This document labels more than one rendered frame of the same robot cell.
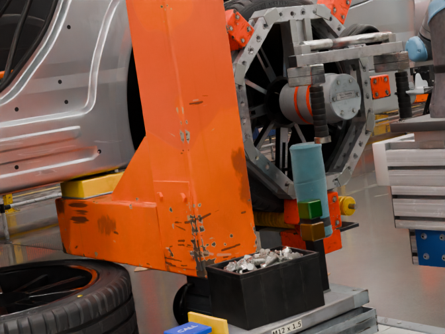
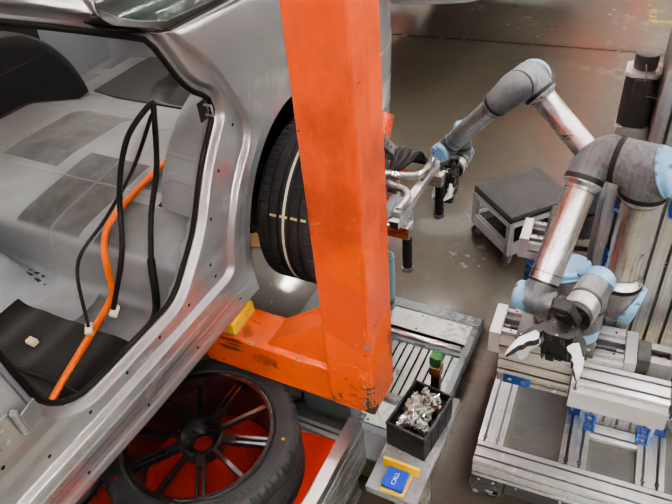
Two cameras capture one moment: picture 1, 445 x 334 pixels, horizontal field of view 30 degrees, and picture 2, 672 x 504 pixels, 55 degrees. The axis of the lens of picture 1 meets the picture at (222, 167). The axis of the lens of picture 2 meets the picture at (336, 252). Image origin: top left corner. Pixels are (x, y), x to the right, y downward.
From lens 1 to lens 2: 1.58 m
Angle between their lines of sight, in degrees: 38
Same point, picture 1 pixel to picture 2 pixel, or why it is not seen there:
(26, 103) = (194, 295)
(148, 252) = (313, 386)
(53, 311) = (280, 466)
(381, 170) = (493, 344)
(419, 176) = not seen: hidden behind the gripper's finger
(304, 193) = not seen: hidden behind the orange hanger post
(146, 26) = (338, 280)
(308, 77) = (405, 235)
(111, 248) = (269, 372)
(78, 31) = (216, 218)
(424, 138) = not seen: hidden behind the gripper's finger
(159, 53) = (350, 300)
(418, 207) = (517, 366)
